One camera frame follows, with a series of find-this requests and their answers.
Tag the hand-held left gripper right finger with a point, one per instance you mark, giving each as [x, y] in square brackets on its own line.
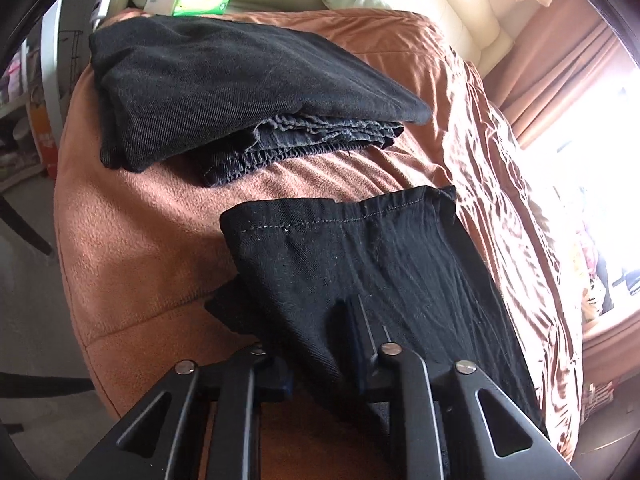
[362, 340]

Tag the brown blanket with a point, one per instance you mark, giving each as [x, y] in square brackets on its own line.
[150, 235]

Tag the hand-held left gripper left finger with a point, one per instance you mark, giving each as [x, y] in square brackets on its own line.
[240, 385]

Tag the white shelf unit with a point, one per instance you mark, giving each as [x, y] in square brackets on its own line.
[50, 60]

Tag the folded black elastic-waist pants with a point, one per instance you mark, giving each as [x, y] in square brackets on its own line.
[225, 85]

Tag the pink curtain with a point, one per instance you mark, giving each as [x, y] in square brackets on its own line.
[560, 70]

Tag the cream padded headboard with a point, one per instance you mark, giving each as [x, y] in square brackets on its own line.
[450, 0]

